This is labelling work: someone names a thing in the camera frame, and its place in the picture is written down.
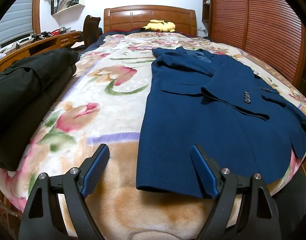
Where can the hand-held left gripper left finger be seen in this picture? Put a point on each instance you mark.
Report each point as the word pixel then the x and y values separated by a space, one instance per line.
pixel 95 172

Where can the wooden desk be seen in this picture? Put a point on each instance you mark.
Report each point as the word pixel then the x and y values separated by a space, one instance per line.
pixel 43 45

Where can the folded black clothes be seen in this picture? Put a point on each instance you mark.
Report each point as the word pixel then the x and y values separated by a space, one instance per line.
pixel 25 92

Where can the red basket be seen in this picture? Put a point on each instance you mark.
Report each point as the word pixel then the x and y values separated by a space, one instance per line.
pixel 55 32

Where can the yellow plush toy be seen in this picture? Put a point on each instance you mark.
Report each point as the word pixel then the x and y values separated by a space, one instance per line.
pixel 159 26

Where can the floral blanket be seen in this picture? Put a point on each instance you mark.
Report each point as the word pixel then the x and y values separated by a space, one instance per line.
pixel 98 105

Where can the wooden louvered wardrobe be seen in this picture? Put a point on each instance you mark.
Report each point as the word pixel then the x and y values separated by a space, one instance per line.
pixel 255 25

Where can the dark brown chair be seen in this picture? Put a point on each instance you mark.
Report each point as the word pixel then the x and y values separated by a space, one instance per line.
pixel 90 30

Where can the navy blue blazer jacket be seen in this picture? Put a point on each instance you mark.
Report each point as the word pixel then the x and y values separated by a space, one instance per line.
pixel 192 120

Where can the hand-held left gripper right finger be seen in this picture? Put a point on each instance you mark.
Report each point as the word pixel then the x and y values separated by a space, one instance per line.
pixel 205 172

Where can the window with grey blind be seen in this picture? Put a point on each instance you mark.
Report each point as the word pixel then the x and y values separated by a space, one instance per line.
pixel 15 20

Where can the wooden bed headboard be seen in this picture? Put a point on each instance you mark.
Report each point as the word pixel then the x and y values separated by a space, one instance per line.
pixel 148 15

